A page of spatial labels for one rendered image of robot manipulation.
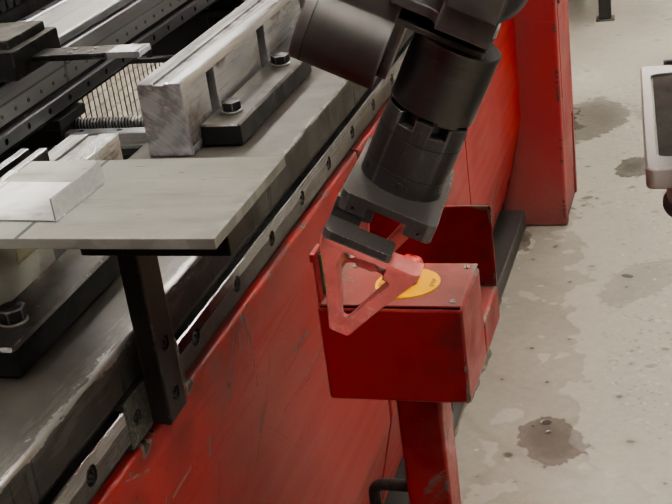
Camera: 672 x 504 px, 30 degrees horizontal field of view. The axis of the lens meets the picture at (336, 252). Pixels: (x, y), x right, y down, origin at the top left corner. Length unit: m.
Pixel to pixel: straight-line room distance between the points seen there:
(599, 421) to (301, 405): 1.06
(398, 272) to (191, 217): 0.29
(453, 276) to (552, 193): 1.99
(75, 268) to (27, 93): 0.54
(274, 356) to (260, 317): 0.07
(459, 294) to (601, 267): 1.83
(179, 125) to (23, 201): 0.45
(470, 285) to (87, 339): 0.44
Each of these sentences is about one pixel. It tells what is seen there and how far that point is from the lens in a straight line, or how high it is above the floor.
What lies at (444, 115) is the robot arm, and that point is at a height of 1.13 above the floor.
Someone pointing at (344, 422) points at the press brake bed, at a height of 0.44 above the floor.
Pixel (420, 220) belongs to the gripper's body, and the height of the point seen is 1.07.
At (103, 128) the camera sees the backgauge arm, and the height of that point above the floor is 0.86.
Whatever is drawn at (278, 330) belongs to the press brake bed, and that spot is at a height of 0.69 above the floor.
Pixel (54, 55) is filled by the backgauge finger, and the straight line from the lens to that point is 1.64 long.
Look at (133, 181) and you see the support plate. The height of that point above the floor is 1.00.
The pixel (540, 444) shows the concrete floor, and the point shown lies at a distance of 2.49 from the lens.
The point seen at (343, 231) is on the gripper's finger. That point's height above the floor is 1.07.
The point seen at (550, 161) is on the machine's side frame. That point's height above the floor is 0.19.
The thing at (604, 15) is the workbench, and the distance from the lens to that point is 5.31.
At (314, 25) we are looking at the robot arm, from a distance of 0.79.
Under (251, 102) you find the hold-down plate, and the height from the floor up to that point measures 0.91.
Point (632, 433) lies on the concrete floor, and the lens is 2.52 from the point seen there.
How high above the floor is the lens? 1.38
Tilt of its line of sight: 24 degrees down
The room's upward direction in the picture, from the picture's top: 8 degrees counter-clockwise
